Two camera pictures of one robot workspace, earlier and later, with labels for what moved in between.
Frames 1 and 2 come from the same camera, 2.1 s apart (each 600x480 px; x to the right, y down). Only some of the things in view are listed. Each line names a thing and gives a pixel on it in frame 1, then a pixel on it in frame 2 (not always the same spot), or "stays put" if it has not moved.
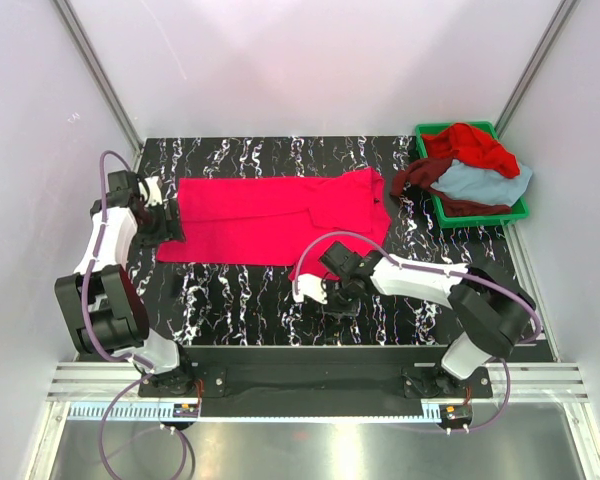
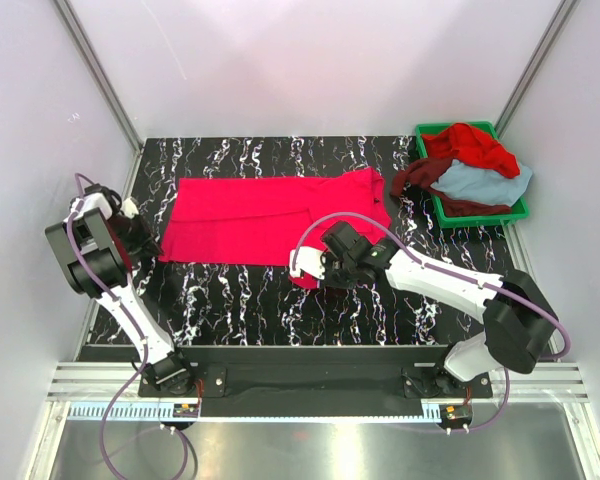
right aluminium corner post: [555, 27] stays put
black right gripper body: [340, 304] → [331, 270]
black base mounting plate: [320, 372] stays put
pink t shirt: [280, 221] stays put
